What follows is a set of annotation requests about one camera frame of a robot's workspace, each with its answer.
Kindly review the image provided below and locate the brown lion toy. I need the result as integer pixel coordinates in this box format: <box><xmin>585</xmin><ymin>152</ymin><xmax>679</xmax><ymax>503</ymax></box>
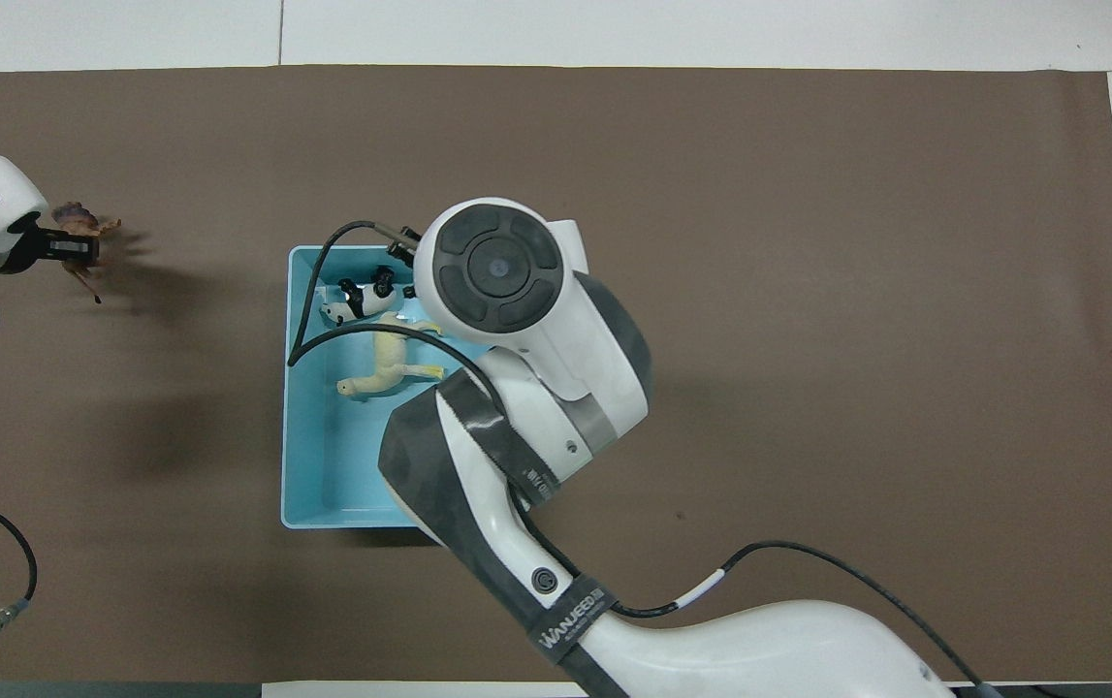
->
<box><xmin>50</xmin><ymin>201</ymin><xmax>123</xmax><ymax>305</ymax></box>

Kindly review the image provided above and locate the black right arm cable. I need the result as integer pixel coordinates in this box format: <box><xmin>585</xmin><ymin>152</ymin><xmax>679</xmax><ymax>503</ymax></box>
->
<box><xmin>285</xmin><ymin>220</ymin><xmax>1004</xmax><ymax>698</ymax></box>

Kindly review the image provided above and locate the cream white horse toy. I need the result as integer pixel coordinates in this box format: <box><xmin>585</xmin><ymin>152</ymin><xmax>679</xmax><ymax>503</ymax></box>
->
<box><xmin>336</xmin><ymin>312</ymin><xmax>447</xmax><ymax>399</ymax></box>

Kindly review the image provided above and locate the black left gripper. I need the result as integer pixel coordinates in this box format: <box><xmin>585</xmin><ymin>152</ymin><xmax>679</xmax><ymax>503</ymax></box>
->
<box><xmin>0</xmin><ymin>217</ymin><xmax>100</xmax><ymax>277</ymax></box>

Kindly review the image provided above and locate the brown table mat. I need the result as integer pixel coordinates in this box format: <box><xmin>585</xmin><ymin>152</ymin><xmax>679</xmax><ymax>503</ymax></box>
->
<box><xmin>0</xmin><ymin>65</ymin><xmax>1112</xmax><ymax>685</ymax></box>

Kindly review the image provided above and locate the black white panda toy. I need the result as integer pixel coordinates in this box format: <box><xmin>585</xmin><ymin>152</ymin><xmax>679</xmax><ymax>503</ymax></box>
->
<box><xmin>320</xmin><ymin>268</ymin><xmax>403</xmax><ymax>327</ymax></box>

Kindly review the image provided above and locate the blue plastic storage box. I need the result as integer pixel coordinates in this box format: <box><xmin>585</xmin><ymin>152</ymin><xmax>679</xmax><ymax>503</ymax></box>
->
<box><xmin>280</xmin><ymin>244</ymin><xmax>496</xmax><ymax>530</ymax></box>

